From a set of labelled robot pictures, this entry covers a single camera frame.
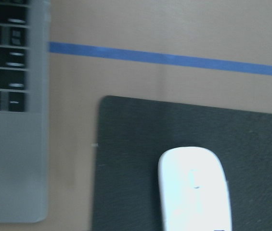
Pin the grey laptop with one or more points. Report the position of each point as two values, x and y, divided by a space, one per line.
24 107

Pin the black mouse pad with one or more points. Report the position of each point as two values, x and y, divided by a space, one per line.
132 135

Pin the white computer mouse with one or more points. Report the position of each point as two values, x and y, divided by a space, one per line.
193 189

